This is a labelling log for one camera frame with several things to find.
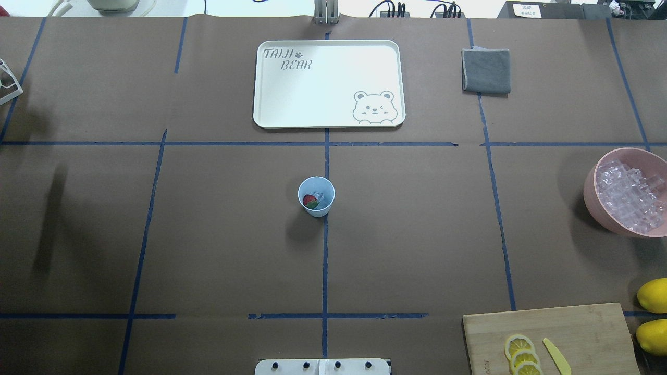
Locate red strawberry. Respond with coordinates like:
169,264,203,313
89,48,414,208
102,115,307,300
302,194,320,210

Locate light blue cup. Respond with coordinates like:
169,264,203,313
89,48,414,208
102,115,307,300
298,176,336,218

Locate pink bowl of ice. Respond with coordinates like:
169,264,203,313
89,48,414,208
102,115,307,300
583,147,666,238

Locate clear cup rack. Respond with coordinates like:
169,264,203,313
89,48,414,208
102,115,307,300
1,59,23,105

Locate cream bear tray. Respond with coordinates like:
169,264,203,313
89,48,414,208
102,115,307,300
253,40,406,130

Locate grey folded cloth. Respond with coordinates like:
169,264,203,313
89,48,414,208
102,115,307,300
461,46,512,95

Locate lemon slices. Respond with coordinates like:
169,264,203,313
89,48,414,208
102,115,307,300
503,334,544,374

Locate black box with label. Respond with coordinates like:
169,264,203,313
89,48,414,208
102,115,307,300
497,1,612,20

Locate yellow plastic knife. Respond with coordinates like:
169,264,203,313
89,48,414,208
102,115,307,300
542,337,572,375

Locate wooden cutting board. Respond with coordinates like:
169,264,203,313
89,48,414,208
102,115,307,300
463,303,640,374

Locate yellow lemon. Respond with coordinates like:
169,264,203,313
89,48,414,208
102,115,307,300
635,319,666,357
636,278,666,314

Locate aluminium frame post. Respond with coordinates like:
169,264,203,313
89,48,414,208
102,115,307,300
314,0,340,24

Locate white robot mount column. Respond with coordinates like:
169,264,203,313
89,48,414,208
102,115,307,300
254,358,392,374

